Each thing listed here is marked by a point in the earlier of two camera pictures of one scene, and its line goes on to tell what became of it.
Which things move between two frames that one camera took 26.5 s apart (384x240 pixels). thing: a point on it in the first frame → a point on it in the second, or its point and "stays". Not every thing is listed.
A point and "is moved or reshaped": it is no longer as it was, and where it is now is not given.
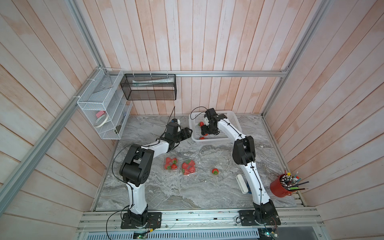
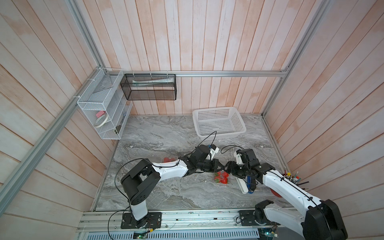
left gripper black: (186, 134) → (215, 163)
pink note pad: (99, 113) stays
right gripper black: (204, 131) → (230, 167)
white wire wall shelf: (106, 101) stays
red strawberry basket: (215, 171) is moved or reshaped
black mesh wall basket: (149, 86) stays
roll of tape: (100, 121) stays
